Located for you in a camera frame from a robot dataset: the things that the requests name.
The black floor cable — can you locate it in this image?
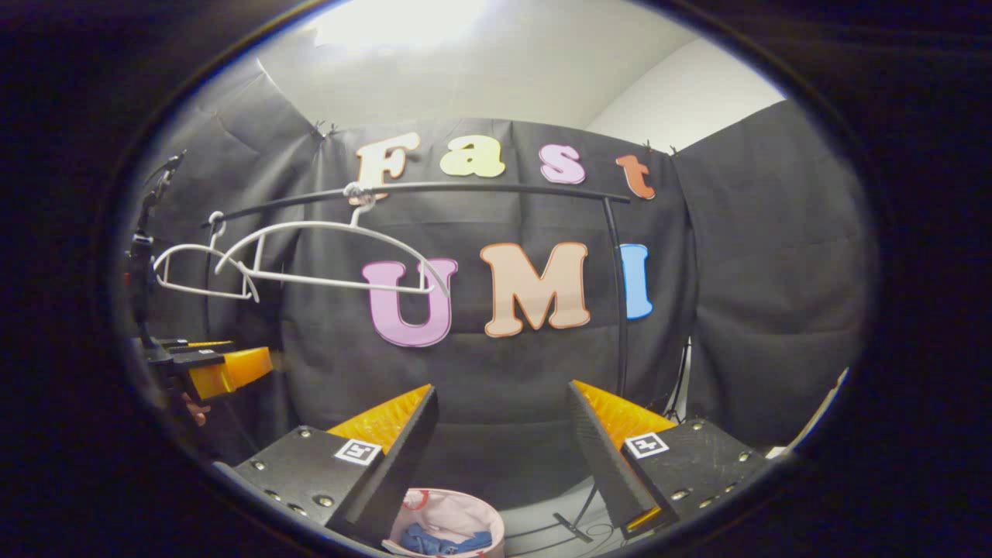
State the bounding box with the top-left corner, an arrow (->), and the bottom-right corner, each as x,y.
504,482 -> 621,547

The blue corduroy shirt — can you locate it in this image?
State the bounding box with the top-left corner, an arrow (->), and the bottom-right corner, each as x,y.
399,523 -> 494,556

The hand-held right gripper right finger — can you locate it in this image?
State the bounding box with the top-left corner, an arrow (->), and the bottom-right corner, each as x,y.
567,380 -> 777,542

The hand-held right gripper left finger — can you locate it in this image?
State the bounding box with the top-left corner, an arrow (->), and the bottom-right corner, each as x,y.
232,385 -> 441,548

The white plastic hanger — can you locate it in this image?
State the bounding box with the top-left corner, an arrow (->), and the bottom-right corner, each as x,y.
153,211 -> 261,304
215,182 -> 451,300

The black clothes rail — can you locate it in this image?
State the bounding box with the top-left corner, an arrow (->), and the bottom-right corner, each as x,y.
203,180 -> 633,401

